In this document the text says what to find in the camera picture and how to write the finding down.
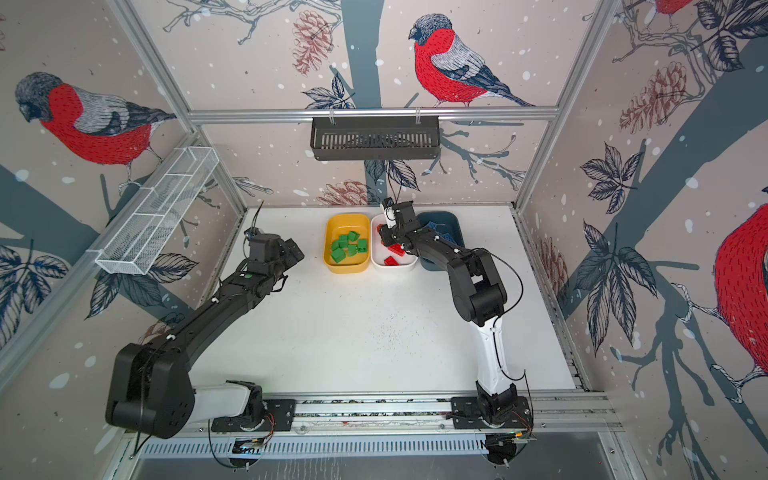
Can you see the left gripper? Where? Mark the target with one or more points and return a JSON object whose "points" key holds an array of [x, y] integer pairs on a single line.
{"points": [[289, 257]]}

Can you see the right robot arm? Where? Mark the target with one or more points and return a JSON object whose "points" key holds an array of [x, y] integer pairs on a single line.
{"points": [[479, 297]]}

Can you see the white wire mesh basket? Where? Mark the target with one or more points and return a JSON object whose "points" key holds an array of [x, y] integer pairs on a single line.
{"points": [[162, 205]]}

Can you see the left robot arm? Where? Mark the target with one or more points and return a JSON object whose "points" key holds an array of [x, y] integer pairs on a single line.
{"points": [[151, 391]]}

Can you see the teal plastic bin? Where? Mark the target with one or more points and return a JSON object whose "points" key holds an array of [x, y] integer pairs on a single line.
{"points": [[445, 232]]}

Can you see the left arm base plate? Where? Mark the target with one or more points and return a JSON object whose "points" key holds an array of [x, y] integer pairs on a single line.
{"points": [[263, 417]]}

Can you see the black hanging wire basket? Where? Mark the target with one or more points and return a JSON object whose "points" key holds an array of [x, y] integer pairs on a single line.
{"points": [[375, 138]]}

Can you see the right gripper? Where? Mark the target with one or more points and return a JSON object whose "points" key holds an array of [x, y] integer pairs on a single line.
{"points": [[392, 236]]}

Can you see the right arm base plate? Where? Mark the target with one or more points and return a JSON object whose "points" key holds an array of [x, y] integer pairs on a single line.
{"points": [[474, 413]]}

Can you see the green rounded lego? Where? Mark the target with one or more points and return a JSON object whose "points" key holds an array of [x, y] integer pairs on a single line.
{"points": [[338, 255]]}

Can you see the white plastic bin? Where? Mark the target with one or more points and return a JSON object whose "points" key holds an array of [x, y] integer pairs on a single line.
{"points": [[379, 252]]}

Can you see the yellow plastic bin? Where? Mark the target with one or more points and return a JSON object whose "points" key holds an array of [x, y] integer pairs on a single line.
{"points": [[342, 224]]}

